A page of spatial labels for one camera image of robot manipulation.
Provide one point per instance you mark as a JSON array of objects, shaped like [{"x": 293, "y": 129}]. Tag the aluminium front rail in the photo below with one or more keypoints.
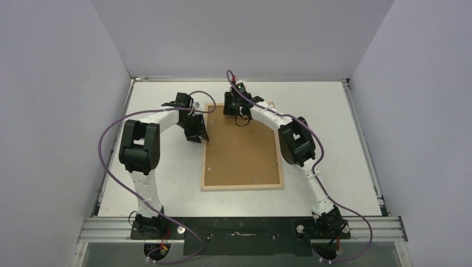
[{"x": 121, "y": 229}]

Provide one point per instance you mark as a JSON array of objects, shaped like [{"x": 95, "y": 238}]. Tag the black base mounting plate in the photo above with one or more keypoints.
[{"x": 246, "y": 246}]

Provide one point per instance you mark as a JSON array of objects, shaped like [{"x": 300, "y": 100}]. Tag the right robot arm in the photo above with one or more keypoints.
[{"x": 297, "y": 149}]

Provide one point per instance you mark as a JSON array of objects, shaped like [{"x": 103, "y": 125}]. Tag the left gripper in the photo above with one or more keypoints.
[{"x": 199, "y": 131}]

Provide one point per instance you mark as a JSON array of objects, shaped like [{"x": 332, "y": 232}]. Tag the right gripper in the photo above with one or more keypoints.
[{"x": 231, "y": 109}]

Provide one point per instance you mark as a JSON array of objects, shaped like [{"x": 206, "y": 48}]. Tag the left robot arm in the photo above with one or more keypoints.
[{"x": 140, "y": 154}]

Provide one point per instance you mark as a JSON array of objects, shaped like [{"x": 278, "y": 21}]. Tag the white wooden picture frame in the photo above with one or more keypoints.
[{"x": 241, "y": 147}]

